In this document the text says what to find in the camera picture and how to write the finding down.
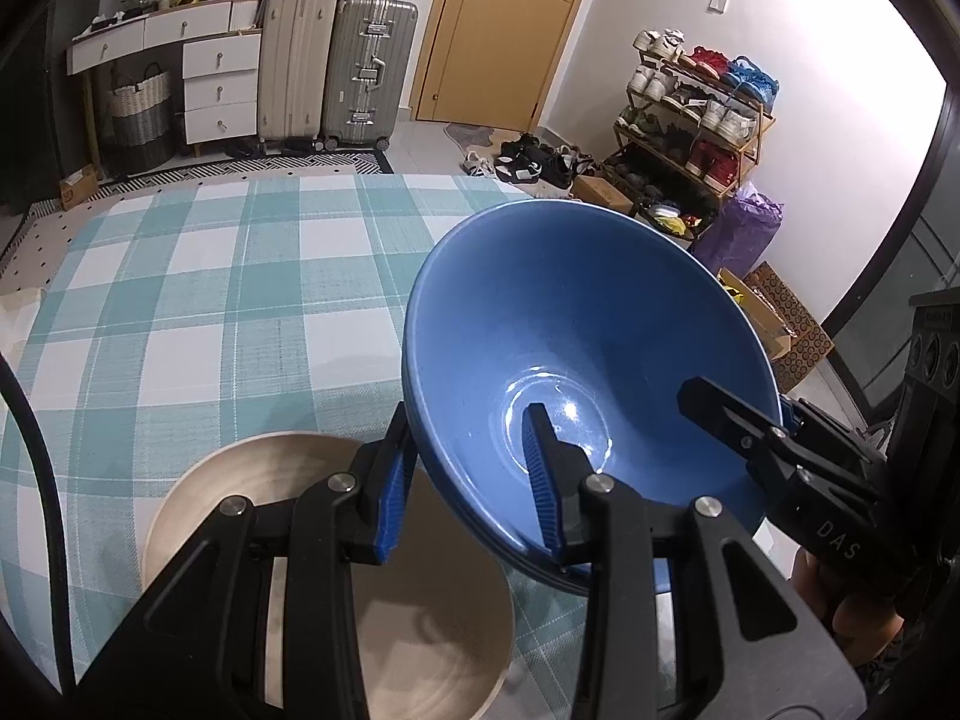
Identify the white dresser with drawers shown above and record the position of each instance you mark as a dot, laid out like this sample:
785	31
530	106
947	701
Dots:
217	82

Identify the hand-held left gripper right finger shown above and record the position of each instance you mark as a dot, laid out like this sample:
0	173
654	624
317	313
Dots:
544	487

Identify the brown cardboard box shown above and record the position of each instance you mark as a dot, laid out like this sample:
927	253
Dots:
604	193

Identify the person's right hand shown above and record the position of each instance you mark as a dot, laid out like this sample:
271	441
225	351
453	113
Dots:
862	622

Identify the purple bag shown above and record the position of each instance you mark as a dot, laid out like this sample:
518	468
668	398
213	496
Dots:
742	232

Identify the striped rug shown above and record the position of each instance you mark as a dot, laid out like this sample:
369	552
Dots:
225	169

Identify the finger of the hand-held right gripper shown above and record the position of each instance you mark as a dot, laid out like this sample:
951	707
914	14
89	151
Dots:
731	420

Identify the small cardboard box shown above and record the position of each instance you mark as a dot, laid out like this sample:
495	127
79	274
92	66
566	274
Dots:
79	189

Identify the white dotted floor mat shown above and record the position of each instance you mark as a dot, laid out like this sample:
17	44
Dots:
45	232

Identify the pile of shoes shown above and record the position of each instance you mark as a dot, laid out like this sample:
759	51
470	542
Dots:
532	161

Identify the beige suitcase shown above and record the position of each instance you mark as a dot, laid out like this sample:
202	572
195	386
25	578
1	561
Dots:
296	67

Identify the grey doormat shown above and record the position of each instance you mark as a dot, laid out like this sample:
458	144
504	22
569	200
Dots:
469	136

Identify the wooden shoe rack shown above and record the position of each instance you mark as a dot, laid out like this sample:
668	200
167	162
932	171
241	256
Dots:
754	142

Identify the cream round plate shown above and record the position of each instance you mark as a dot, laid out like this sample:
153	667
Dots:
450	630

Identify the patterned cardboard box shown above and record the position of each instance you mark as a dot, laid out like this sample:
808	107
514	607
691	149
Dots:
795	322

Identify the silver suitcase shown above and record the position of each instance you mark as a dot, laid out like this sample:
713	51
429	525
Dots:
367	67

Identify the wooden door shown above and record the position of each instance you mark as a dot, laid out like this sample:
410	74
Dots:
510	37

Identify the woven laundry basket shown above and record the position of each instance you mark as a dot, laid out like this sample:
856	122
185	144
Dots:
141	120

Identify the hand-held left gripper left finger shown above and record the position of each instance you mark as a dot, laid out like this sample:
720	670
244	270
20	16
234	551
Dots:
390	502

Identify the teal checkered tablecloth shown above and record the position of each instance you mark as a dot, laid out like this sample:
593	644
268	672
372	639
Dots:
187	315

